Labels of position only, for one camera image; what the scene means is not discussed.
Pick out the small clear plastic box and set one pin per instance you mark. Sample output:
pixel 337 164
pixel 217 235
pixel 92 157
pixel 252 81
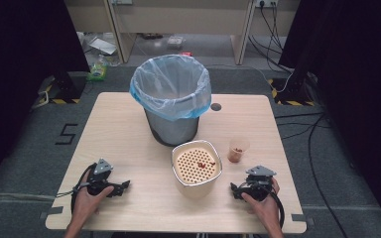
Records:
pixel 175 41

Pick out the beige container with strainer insert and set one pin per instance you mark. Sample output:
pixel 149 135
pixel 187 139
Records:
pixel 196 185

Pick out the person's right hand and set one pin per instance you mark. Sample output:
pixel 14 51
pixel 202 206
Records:
pixel 264 208

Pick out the black stand base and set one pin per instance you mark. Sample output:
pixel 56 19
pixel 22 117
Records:
pixel 66 86
pixel 292 89

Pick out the small red item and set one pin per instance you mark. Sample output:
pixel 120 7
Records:
pixel 186 53

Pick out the dark curtain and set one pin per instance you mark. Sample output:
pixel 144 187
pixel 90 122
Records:
pixel 360 82
pixel 16 72

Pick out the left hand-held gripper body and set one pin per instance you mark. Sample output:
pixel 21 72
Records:
pixel 100 178

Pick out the red scraps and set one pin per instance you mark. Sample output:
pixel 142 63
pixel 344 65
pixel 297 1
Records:
pixel 202 164

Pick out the person's left hand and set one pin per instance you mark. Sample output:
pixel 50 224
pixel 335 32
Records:
pixel 87 201

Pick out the small clear plastic cup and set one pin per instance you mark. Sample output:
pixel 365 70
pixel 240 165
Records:
pixel 237 155

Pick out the white wall power strip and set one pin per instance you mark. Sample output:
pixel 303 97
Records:
pixel 266 3

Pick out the blue plastic bin liner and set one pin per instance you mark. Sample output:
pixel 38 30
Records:
pixel 170 86

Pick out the grey trash bin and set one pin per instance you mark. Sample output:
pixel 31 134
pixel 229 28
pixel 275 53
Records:
pixel 173 130

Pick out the dark round table grommet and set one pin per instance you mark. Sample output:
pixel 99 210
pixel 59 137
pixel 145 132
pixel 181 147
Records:
pixel 216 107

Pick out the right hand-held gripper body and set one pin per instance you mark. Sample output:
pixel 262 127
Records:
pixel 258 185

